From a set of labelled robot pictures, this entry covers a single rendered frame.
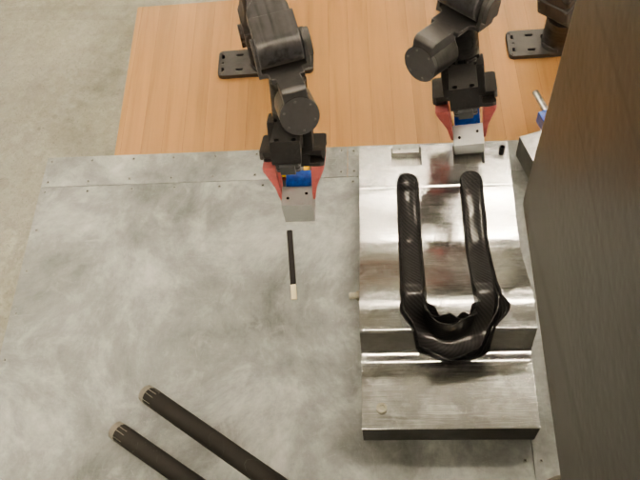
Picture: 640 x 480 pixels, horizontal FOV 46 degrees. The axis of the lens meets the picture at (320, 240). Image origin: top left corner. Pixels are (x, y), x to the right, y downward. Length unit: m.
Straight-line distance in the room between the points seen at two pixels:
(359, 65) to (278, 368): 0.67
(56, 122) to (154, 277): 1.49
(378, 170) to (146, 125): 0.52
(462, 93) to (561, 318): 1.00
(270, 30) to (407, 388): 0.56
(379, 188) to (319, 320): 0.25
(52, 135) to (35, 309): 1.40
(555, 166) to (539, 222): 0.02
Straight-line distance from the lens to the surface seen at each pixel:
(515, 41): 1.65
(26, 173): 2.71
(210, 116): 1.57
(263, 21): 1.12
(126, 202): 1.49
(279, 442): 1.23
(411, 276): 1.20
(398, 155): 1.37
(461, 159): 1.38
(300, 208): 1.22
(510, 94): 1.57
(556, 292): 0.16
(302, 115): 1.07
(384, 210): 1.29
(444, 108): 1.26
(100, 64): 2.92
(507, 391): 1.19
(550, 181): 0.16
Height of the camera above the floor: 1.97
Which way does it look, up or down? 60 degrees down
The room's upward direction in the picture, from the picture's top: 10 degrees counter-clockwise
